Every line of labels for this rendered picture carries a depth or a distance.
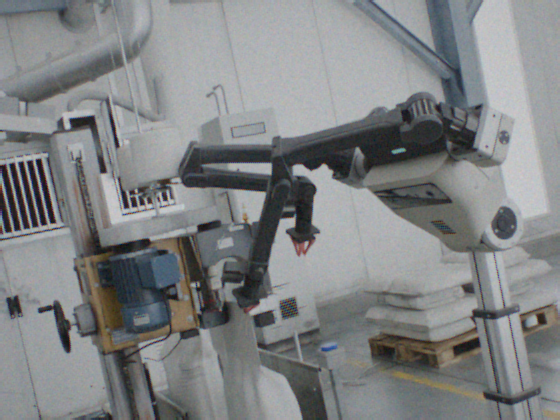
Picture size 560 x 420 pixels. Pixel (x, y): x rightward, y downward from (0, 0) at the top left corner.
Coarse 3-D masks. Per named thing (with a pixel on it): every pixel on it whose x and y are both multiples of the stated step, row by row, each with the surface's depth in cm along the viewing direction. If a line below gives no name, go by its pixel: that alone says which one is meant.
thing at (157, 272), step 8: (160, 256) 207; (168, 256) 209; (176, 256) 211; (144, 264) 207; (152, 264) 204; (160, 264) 206; (168, 264) 209; (176, 264) 211; (144, 272) 207; (152, 272) 204; (160, 272) 206; (168, 272) 208; (176, 272) 211; (144, 280) 208; (152, 280) 205; (160, 280) 206; (168, 280) 208; (176, 280) 210; (160, 288) 208
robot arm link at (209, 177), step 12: (204, 168) 215; (216, 168) 217; (192, 180) 210; (204, 180) 211; (216, 180) 215; (228, 180) 216; (240, 180) 217; (252, 180) 218; (264, 180) 219; (300, 180) 222; (300, 192) 223
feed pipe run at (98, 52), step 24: (72, 0) 573; (96, 0) 554; (120, 0) 458; (144, 0) 460; (72, 24) 613; (96, 24) 559; (120, 24) 459; (144, 24) 460; (96, 48) 460; (120, 48) 459; (144, 48) 470; (96, 72) 466; (120, 120) 562
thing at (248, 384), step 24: (240, 312) 233; (216, 336) 264; (240, 336) 239; (240, 360) 244; (240, 384) 235; (264, 384) 225; (288, 384) 231; (240, 408) 235; (264, 408) 222; (288, 408) 224
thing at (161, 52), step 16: (160, 0) 551; (160, 16) 550; (160, 32) 549; (160, 48) 549; (176, 48) 559; (144, 64) 555; (160, 64) 550; (176, 64) 556; (176, 80) 554; (176, 96) 553; (176, 112) 552
